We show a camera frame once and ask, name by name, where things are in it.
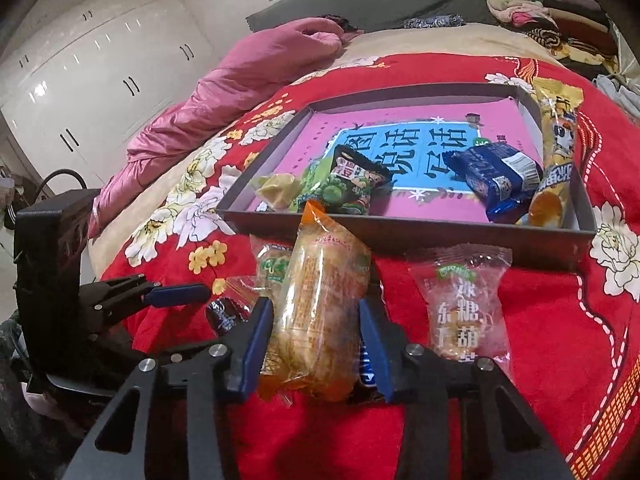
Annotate beige bedsheet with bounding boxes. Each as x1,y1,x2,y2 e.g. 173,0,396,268
90,22,566,271

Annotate pile of folded clothes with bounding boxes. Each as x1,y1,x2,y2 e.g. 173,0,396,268
482,0,623,81

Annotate long yellow snack packet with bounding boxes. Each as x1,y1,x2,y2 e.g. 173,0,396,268
515,76,585,228

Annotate pale green cake packet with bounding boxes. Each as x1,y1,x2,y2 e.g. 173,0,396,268
255,172,303,212

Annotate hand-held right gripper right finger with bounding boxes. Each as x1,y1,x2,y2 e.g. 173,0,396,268
359,300,576,480

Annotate pink picture book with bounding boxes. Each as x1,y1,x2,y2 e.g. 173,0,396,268
245,105,543,223

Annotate green pea snack packet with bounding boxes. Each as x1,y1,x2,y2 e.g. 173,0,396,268
295,144,393,217

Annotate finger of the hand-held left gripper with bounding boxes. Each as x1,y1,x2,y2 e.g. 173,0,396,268
95,284,212,331
82,274,161,306

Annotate clear yellow cake packet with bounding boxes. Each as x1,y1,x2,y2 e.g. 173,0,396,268
249,239,297,306

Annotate small dark wrapped candy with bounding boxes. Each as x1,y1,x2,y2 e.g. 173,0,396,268
204,277,261,338

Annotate grey crumpled clothes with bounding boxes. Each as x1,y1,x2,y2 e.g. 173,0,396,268
592,72,640,123

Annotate clear haw candy packet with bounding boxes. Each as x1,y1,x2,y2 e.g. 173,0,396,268
406,243,515,378

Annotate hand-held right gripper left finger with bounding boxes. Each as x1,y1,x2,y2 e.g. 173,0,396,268
62,300,274,480

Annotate white wardrobe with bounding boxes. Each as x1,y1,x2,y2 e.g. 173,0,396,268
0,0,251,191

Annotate black cable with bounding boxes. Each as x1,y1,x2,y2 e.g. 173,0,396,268
37,169,90,197

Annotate blue biscuit packet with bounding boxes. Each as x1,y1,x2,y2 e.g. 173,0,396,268
444,141,545,223

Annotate orange bread packet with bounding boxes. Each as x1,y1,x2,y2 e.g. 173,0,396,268
256,199,373,403

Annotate dark cardboard box tray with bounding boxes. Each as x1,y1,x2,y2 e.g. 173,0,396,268
216,81,597,273

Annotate cream curtain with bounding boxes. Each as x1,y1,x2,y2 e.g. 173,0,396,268
616,30,640,83

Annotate dark patterned cloth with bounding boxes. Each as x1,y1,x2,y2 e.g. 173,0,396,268
402,15,463,31

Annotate red floral blanket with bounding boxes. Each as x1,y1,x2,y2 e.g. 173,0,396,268
97,52,640,480

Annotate pink quilt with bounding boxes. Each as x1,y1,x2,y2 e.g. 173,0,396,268
87,17,366,238

